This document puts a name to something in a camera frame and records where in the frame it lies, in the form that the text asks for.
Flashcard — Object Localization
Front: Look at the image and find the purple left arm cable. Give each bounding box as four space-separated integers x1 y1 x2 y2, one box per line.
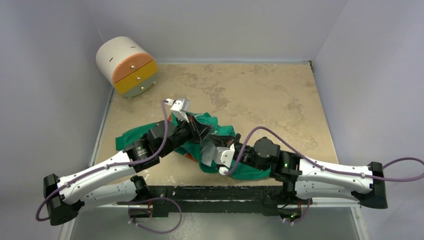
35 99 171 222

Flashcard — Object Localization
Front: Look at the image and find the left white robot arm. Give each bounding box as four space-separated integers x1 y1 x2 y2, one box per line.
36 113 214 226

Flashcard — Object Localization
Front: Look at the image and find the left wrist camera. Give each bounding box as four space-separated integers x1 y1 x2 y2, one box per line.
165 98 190 123

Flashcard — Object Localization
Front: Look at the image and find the black base frame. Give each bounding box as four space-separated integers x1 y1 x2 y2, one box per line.
128 185 312 218

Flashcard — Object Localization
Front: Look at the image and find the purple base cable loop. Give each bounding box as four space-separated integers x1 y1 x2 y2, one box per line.
127 197 184 235

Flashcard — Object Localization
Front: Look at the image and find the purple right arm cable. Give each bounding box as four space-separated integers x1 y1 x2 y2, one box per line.
225 126 424 183

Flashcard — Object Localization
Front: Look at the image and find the green zip-up jacket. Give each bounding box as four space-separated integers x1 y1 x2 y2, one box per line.
115 112 271 181

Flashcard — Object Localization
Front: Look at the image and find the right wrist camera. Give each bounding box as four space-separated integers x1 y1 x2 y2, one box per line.
213 144 235 175

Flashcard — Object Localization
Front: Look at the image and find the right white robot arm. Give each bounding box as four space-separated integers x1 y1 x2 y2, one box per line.
209 134 388 209

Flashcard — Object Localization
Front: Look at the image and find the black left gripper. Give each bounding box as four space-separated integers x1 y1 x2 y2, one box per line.
160 112 214 157

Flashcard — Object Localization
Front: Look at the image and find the round three-drawer cabinet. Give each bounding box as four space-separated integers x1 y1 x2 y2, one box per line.
95 36 158 99

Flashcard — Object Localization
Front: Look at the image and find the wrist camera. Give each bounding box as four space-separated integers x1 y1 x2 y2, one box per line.
213 144 235 175
165 98 190 123

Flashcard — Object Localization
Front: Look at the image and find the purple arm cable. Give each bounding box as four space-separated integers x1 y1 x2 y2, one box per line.
35 99 171 222
225 126 424 183

